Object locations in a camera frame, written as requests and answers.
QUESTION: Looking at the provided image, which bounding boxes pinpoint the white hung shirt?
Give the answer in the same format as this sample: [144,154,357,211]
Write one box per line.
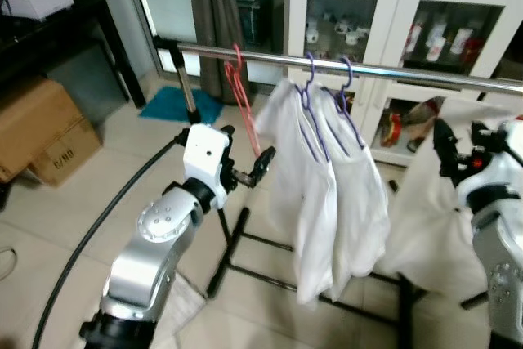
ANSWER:
[255,79,338,306]
[315,87,391,301]

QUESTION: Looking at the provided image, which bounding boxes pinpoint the teal mat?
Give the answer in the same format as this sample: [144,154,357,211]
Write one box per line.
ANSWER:
[139,86,224,126]

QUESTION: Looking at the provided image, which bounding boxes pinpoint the black steel clothes rack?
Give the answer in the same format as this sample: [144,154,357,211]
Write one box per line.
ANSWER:
[152,35,523,349]

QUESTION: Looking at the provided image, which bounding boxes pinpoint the white patterned rag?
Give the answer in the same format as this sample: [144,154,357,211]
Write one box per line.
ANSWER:
[151,271,207,346]

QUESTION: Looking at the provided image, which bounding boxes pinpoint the small labelled cardboard box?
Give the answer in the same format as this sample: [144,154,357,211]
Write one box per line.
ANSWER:
[29,120,103,186]

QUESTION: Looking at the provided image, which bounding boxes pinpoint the grey curtain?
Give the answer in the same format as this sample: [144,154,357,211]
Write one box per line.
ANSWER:
[190,0,251,105]

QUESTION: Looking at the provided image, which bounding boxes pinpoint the grey computer tower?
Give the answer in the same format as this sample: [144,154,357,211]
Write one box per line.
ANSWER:
[45,43,132,106]

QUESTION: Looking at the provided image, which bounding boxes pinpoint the large cardboard box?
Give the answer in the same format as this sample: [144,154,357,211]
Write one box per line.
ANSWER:
[0,78,85,182]

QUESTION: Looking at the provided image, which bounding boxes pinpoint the black desk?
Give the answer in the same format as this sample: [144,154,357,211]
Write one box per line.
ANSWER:
[0,0,148,109]

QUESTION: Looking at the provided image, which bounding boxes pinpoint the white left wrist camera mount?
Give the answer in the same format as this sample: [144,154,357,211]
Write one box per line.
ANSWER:
[181,124,232,209]

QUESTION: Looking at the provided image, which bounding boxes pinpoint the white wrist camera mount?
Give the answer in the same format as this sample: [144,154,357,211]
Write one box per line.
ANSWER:
[181,124,232,209]
[489,118,523,191]

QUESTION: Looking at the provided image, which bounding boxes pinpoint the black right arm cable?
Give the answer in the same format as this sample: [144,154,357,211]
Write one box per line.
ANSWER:
[494,132,523,168]

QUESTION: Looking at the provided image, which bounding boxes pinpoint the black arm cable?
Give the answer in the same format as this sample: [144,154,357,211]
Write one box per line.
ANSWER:
[494,132,523,168]
[31,131,190,349]

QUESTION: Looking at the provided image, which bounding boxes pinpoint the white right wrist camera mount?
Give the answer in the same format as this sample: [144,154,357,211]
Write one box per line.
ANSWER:
[489,118,523,191]

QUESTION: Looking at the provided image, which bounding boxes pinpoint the thin red wire hanger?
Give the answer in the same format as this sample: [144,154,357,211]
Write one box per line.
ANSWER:
[224,43,262,159]

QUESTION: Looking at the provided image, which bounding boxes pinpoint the purple wire hanger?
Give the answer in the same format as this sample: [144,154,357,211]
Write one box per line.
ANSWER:
[331,56,366,150]
[299,52,329,162]

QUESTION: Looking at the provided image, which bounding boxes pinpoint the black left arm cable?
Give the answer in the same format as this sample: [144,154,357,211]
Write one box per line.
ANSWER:
[31,131,190,349]

